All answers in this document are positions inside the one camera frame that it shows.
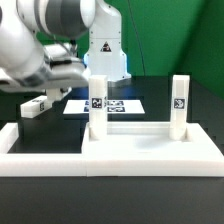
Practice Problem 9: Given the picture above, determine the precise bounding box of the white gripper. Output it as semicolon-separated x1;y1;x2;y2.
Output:
0;43;89;103

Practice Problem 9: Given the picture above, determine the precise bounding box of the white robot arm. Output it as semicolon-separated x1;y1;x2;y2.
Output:
0;0;131;101

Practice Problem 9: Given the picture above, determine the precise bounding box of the white marker base plate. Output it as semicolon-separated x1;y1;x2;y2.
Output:
63;100;145;115

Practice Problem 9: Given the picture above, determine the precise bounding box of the white U-shaped obstacle frame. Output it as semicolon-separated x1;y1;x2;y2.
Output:
0;121;224;178

